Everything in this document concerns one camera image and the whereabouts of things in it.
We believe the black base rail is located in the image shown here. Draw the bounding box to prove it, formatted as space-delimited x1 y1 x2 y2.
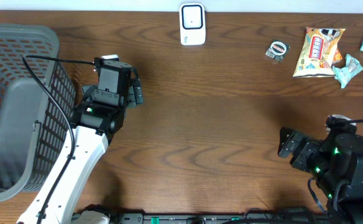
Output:
71 212 328 224

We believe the dark green round-label box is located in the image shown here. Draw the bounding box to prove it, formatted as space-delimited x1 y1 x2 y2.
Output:
265 40 290 62

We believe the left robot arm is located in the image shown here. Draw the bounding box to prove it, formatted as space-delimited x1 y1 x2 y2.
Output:
18 55 144 223

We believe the pale teal wet-wipe pack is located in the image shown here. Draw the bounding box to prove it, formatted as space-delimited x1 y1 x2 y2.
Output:
332 54 363 89

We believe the grey plastic shopping basket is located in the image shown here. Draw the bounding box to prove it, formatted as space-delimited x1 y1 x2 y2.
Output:
0 24 76 202

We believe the left black cable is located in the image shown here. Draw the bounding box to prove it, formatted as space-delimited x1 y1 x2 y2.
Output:
21 54 96 224

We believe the yellow snack bag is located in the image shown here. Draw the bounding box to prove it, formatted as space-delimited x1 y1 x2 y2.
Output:
293 27 345 78

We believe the orange tissue pack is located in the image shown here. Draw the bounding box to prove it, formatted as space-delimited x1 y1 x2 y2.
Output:
332 48 342 65

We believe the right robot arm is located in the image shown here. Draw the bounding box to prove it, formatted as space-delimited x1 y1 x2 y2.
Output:
278 124 363 223

